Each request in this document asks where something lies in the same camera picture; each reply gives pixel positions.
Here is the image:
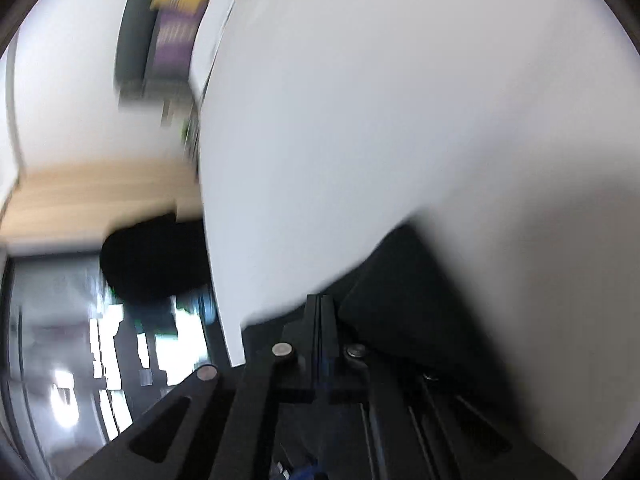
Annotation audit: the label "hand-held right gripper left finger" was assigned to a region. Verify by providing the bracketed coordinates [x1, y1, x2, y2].
[65, 294, 322, 480]

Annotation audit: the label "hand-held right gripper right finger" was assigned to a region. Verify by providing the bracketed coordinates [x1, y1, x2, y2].
[320, 294, 578, 480]

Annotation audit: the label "black pants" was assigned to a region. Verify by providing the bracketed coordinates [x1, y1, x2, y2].
[240, 224, 506, 411]

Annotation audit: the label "black hanging garment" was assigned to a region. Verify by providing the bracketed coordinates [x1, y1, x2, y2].
[99, 212, 217, 307]

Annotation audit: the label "glass sliding door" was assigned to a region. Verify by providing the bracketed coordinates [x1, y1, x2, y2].
[0, 252, 228, 466]

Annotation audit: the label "beige curtain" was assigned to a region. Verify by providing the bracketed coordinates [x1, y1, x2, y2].
[0, 160, 202, 248]

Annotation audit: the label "bed with grey headboard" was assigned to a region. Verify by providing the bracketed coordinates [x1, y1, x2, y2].
[114, 0, 638, 471]

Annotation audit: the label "white pillow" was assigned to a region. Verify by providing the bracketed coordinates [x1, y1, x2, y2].
[187, 0, 251, 106]

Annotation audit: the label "purple pillow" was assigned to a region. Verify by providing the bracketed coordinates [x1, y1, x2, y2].
[145, 4, 208, 86]

